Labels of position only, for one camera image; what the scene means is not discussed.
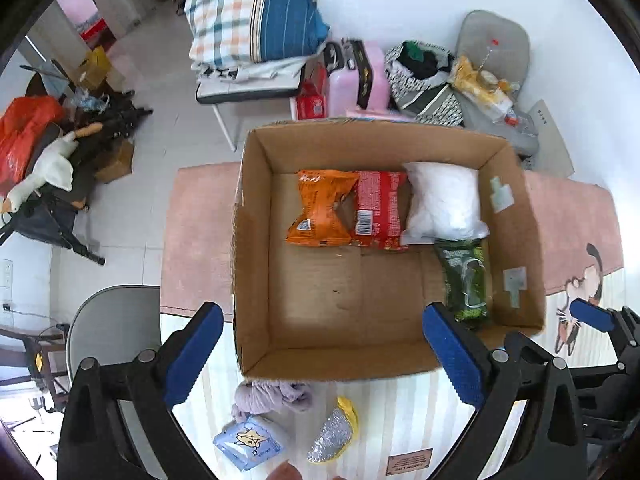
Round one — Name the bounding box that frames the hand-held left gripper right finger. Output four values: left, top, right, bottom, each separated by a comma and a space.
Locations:
422, 302, 588, 480

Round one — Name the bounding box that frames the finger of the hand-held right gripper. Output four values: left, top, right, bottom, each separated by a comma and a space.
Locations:
570, 298, 626, 341

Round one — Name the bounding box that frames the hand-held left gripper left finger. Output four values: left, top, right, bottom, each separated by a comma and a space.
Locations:
57, 302, 225, 480

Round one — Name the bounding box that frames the lavender knitted cloth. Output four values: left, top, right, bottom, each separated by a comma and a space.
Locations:
232, 380, 314, 424

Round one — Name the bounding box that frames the blue tissue packet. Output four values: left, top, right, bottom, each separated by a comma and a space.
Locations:
212, 414, 286, 472

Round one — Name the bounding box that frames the brown cardboard box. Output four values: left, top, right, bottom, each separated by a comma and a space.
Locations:
231, 117, 547, 378

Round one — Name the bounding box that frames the silver yellow packet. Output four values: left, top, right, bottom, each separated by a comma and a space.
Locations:
306, 396, 360, 464

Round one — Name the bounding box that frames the green wet wipes pack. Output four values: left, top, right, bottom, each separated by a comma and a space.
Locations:
432, 238, 494, 331

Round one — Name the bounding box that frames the grey round chair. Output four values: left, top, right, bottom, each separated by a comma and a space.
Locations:
66, 285, 162, 461

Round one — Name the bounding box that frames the small brown label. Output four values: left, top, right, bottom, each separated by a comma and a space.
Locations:
387, 447, 434, 477

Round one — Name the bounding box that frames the white plastic bag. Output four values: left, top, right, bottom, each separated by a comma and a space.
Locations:
400, 161, 490, 246

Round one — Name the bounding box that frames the red snack packet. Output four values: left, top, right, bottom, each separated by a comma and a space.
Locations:
349, 170, 412, 254

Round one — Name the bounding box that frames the white flat board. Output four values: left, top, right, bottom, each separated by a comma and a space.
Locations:
524, 99, 576, 179

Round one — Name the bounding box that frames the orange snack packet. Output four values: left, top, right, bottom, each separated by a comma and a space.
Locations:
285, 169, 362, 249

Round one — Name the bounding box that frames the black folding stand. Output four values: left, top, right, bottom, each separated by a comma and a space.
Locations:
0, 180, 107, 267

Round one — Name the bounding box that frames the small cardboard box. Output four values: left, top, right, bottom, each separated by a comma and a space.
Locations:
94, 139, 136, 184

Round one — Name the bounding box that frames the white goose plush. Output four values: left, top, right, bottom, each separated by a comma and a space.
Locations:
0, 122, 103, 227

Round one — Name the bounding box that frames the black tripod bundle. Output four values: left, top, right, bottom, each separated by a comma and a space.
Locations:
62, 89, 154, 163

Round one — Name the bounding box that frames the yellow plastic bag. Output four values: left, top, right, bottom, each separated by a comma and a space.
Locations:
449, 56, 517, 112

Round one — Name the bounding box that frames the black white patterned bag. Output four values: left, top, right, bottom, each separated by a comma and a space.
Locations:
384, 41, 467, 127

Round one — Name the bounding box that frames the white folding bed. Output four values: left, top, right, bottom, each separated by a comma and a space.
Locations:
190, 55, 308, 153

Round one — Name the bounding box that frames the red package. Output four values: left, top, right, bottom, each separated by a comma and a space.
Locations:
295, 79, 329, 121

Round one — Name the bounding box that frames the pink suitcase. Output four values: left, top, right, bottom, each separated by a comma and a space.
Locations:
324, 39, 392, 117

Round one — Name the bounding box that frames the orange plastic bag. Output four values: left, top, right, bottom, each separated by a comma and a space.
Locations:
0, 95, 67, 187

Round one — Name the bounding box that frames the grey cushioned chair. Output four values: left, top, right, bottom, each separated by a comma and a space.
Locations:
456, 9, 542, 157

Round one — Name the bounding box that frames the yellow box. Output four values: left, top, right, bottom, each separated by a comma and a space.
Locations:
78, 45, 112, 92

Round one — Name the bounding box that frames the plaid pillow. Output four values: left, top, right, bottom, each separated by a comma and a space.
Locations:
184, 0, 275, 69

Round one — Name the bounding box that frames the blue striped pillow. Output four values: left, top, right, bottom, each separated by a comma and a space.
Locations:
249, 0, 331, 64

